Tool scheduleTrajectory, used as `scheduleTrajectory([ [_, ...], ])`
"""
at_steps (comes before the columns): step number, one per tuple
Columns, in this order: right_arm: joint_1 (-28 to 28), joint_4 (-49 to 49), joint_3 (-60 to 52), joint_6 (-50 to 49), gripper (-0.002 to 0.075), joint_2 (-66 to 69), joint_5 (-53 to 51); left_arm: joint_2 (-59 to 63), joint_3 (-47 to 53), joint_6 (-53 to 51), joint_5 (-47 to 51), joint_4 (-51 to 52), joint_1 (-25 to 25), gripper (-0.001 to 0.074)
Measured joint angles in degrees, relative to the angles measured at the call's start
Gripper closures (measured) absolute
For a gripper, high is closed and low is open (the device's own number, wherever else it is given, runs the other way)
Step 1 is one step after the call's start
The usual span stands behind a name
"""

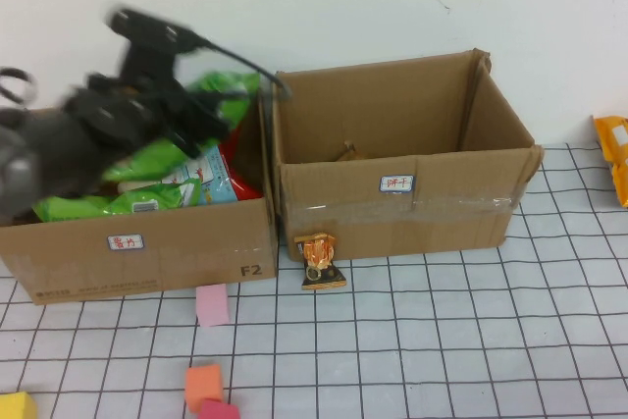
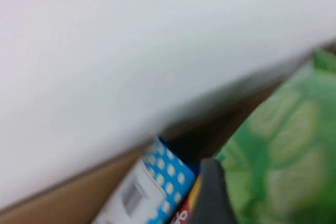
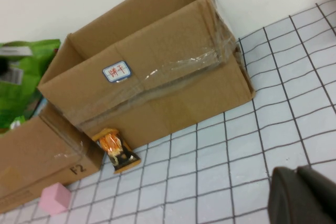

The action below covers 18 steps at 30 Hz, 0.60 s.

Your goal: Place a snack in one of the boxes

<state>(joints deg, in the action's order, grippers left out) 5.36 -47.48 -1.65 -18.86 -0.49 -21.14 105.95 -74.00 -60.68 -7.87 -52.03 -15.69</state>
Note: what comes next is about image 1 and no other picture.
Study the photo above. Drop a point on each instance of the light blue white snack bag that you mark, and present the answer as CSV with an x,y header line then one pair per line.
x,y
211,178

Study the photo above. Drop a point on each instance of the white label with red writing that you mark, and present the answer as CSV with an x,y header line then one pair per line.
x,y
125,242
395,183

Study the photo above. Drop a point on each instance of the green Lay's cucumber chips bag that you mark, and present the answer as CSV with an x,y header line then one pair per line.
x,y
147,159

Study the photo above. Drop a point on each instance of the small gold and black snack packet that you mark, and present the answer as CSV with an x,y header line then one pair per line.
x,y
320,254

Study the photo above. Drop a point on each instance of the red snack bag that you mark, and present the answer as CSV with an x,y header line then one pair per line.
x,y
243,186

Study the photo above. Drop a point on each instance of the brown snack packet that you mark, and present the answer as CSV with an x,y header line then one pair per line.
x,y
353,154

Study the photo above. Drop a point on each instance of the yellow foam block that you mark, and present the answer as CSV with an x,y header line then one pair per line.
x,y
17,406

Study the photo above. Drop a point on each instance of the orange yellow snack bag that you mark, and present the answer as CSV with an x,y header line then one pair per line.
x,y
613,154

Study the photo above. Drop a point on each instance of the green snack bag with barcode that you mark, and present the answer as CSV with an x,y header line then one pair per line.
x,y
98,205

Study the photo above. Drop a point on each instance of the red foam cube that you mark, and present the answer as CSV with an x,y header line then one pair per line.
x,y
216,410

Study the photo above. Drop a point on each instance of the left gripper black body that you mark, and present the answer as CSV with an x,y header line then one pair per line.
x,y
127,110

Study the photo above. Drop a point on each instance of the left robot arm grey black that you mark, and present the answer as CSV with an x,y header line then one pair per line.
x,y
44,154

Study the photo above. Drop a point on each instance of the pink foam block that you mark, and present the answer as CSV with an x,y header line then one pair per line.
x,y
213,306

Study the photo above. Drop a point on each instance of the taped cardboard box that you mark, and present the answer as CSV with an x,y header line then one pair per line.
x,y
441,223

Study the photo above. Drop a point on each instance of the orange foam cube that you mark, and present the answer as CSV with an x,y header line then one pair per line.
x,y
202,387

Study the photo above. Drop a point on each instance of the white grid pattern tablecloth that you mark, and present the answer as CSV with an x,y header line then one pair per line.
x,y
490,340

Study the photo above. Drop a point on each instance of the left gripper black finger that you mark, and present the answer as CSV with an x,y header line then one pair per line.
x,y
196,127
216,94

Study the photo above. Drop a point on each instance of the cardboard box with F2 print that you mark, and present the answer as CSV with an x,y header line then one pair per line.
x,y
186,242

